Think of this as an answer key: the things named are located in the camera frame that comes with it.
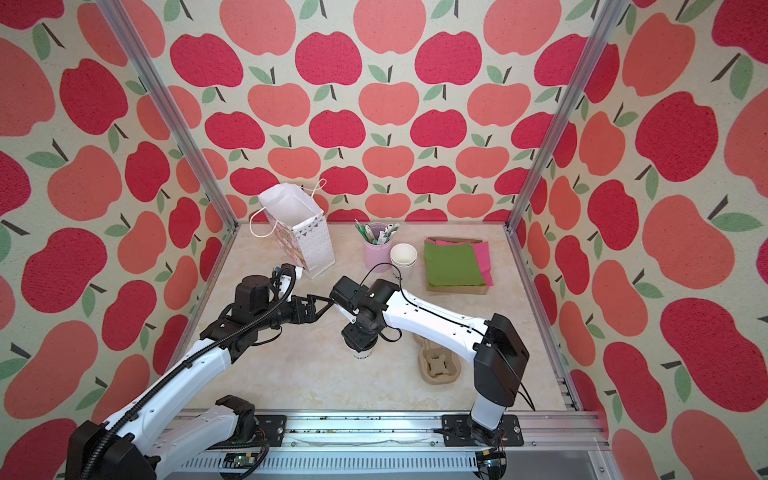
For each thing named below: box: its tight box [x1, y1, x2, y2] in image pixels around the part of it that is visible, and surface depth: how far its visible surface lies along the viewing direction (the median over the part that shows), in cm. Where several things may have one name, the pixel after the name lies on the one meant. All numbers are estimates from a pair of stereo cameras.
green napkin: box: [424, 241, 486, 287], surface depth 107 cm
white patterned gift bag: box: [249, 178, 336, 280], surface depth 98 cm
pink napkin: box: [426, 238, 494, 287], surface depth 107 cm
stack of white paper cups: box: [390, 243, 418, 288], surface depth 100 cm
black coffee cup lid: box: [341, 323, 379, 352], surface depth 70 cm
